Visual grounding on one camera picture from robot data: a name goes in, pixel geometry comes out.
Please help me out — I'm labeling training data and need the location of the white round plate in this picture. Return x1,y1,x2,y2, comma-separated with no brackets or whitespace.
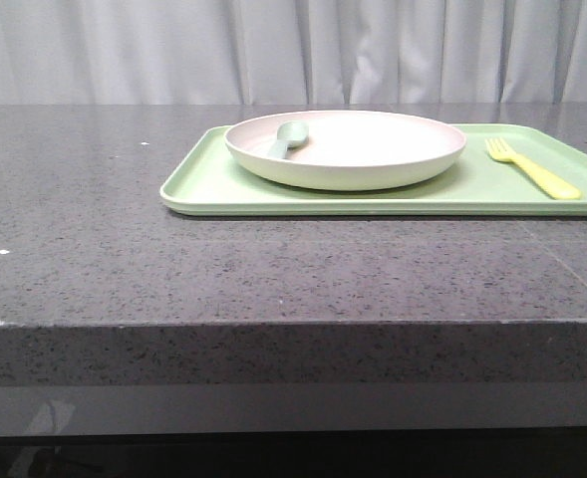
224,111,467,191

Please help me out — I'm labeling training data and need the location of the yellow plastic fork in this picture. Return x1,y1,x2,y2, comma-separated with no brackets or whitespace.
484,138,582,200

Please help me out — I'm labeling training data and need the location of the light green rectangular tray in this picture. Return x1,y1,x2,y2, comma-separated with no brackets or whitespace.
159,123,587,216

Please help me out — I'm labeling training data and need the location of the light green spoon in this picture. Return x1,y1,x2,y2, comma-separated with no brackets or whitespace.
267,120,309,158

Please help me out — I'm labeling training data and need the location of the white pleated curtain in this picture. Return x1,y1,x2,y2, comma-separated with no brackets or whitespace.
0,1,587,105

